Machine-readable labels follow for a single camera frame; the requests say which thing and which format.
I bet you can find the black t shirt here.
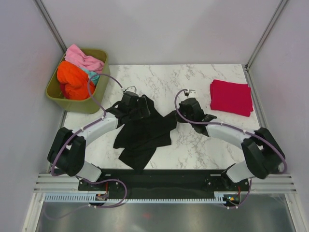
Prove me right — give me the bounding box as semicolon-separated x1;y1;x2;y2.
106;94;211;174

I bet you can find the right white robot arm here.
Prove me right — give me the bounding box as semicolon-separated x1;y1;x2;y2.
175;98;287;190

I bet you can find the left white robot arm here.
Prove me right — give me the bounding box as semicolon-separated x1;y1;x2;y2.
47;91;152;190

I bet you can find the teal t shirt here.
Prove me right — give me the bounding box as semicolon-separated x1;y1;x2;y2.
80;67;100;86

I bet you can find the folded red t shirt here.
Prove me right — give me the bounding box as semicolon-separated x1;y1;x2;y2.
210;80;253;117

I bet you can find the orange t shirt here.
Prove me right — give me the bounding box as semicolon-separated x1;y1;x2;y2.
56;60;96;101

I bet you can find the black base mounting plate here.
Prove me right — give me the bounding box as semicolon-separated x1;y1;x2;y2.
78;169;249;199

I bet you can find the pink t shirt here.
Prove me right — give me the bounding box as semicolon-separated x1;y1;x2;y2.
65;44;104;73

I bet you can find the olive green plastic bin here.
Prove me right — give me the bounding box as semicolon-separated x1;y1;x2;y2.
45;48;111;114

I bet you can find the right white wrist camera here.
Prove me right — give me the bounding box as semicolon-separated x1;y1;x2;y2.
184;89;197;98

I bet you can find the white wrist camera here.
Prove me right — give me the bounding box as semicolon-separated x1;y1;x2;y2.
184;89;197;98
121;86;137;93

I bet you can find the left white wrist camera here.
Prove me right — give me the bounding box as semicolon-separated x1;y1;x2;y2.
121;86;137;93

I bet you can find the white slotted cable duct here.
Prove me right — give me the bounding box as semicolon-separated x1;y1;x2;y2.
44;192;240;204

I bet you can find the aluminium cross rail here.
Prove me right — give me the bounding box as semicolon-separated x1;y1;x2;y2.
34;174;297;194

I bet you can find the left aluminium frame post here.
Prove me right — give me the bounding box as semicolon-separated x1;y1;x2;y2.
33;0;67;53

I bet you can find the aluminium frame post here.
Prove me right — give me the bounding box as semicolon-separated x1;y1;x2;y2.
243;0;289;72
33;0;67;53

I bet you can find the right aluminium frame post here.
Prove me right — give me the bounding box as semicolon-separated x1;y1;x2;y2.
243;0;289;72

